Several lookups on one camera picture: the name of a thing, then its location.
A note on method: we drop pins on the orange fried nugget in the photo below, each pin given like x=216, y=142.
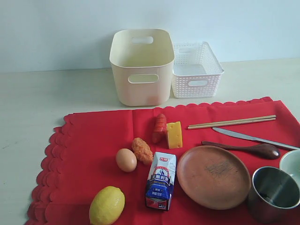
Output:
x=142, y=151

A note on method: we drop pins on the lower wooden chopstick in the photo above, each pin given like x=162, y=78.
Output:
x=229, y=123

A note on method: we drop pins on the wooden chopstick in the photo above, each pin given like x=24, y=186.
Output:
x=229, y=123
x=255, y=118

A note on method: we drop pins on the cream plastic bin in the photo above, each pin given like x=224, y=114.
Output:
x=142, y=65

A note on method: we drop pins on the red sausage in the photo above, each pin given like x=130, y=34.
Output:
x=159, y=128

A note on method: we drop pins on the stainless steel cup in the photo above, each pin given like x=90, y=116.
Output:
x=272, y=194

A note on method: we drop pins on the upper wooden chopstick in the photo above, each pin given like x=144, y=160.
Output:
x=255, y=118

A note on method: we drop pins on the red scalloped cloth mat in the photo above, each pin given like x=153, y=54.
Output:
x=80, y=161

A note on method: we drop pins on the dark wooden spoon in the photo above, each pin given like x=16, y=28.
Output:
x=266, y=151

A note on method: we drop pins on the brown egg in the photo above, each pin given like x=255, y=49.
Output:
x=126, y=160

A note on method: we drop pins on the yellow lemon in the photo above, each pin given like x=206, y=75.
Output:
x=107, y=206

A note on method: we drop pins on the silver table knife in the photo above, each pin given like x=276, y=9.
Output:
x=252, y=138

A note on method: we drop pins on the blue white milk carton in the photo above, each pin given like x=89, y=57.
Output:
x=160, y=181

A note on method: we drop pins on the yellow cheese wedge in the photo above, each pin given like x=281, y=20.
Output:
x=174, y=135

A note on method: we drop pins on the white lattice plastic basket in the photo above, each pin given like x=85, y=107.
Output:
x=196, y=71

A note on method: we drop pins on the brown wooden plate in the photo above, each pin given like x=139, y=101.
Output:
x=213, y=177

